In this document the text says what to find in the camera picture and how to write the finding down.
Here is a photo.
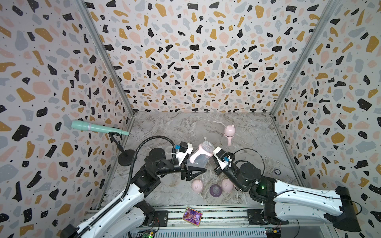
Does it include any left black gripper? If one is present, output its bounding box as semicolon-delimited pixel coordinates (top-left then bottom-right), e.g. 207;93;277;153
156;150;207;181

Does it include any small clear baby bottle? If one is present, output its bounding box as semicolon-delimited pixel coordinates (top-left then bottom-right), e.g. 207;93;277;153
189;141;215;168

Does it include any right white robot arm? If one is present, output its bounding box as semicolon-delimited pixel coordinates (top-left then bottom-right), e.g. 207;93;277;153
214;157;361;232

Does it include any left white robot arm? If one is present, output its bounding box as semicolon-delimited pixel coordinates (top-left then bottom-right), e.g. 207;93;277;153
60;148;206;238

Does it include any pink bottle cap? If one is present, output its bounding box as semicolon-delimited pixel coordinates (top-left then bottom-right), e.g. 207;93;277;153
191;179;204;194
221;178;235;193

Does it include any colourful holographic card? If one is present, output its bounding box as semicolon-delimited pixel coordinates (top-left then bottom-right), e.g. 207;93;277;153
182;207;202;227

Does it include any black microphone stand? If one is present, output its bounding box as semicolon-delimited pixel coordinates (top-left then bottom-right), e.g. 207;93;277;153
108;132;135;167

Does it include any mint green microphone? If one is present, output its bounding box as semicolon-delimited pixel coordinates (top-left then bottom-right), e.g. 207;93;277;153
71;121;130;136

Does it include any right thin black cable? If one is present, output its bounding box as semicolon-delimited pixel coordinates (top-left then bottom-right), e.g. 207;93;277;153
233;148;266;176

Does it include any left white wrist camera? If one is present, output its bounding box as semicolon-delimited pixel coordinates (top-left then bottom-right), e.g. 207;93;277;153
175;141;193;165

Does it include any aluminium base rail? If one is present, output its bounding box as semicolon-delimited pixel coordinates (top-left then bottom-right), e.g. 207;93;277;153
86;205;328;238

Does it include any black corrugated cable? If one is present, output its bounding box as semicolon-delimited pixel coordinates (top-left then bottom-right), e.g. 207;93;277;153
74;135;176;238

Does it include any right corner aluminium post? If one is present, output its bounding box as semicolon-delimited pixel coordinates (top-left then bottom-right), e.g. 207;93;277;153
270;0;341;118

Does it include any corner aluminium post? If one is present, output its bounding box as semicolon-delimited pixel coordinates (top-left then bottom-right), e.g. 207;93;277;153
74;0;134;118
270;0;341;118

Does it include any left corner aluminium post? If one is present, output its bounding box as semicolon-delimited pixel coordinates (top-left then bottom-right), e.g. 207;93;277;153
74;0;134;118

